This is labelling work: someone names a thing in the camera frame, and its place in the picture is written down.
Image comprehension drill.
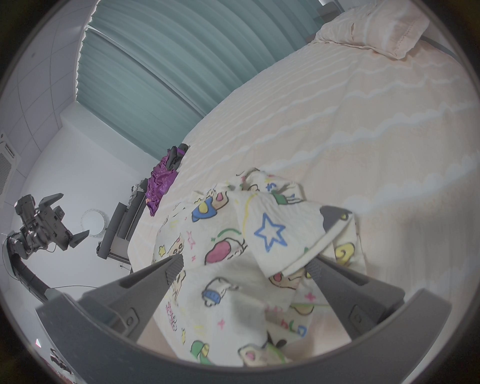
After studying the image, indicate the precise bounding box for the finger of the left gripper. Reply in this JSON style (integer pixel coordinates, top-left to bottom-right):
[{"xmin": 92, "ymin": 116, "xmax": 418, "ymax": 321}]
[
  {"xmin": 38, "ymin": 193, "xmax": 64, "ymax": 211},
  {"xmin": 69, "ymin": 229, "xmax": 91, "ymax": 249}
]

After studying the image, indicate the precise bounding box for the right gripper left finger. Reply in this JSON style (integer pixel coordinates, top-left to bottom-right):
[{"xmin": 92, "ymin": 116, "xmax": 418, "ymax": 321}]
[{"xmin": 80, "ymin": 255, "xmax": 184, "ymax": 342}]

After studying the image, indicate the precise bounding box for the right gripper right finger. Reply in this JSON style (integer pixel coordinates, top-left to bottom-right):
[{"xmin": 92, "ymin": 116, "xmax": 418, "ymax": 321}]
[{"xmin": 305, "ymin": 257, "xmax": 406, "ymax": 342}]

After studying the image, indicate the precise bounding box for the white printed pyjama top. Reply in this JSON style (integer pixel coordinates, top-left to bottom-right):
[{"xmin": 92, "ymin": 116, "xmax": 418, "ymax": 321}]
[{"xmin": 152, "ymin": 168, "xmax": 366, "ymax": 366}]

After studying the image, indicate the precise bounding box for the pile of clothes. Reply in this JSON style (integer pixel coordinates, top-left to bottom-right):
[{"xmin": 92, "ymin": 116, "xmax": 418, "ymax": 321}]
[{"xmin": 145, "ymin": 143, "xmax": 190, "ymax": 217}]

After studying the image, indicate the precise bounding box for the bed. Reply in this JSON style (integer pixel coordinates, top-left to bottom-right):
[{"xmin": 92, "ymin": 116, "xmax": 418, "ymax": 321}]
[{"xmin": 127, "ymin": 0, "xmax": 480, "ymax": 361}]

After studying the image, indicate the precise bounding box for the dark grey chest of drawers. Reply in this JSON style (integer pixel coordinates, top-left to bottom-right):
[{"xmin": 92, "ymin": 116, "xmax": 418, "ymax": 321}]
[{"xmin": 97, "ymin": 180, "xmax": 149, "ymax": 263}]

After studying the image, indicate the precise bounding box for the white ceiling air conditioner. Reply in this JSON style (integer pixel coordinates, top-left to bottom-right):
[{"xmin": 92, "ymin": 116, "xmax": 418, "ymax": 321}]
[{"xmin": 0, "ymin": 131, "xmax": 21, "ymax": 196}]

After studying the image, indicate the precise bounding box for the blue-green curtain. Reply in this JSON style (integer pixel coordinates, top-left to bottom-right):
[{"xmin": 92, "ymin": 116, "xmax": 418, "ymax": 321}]
[{"xmin": 75, "ymin": 0, "xmax": 338, "ymax": 162}]

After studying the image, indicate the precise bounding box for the pink striped pillow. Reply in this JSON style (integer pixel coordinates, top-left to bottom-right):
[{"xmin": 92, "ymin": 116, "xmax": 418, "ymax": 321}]
[{"xmin": 313, "ymin": 5, "xmax": 430, "ymax": 61}]

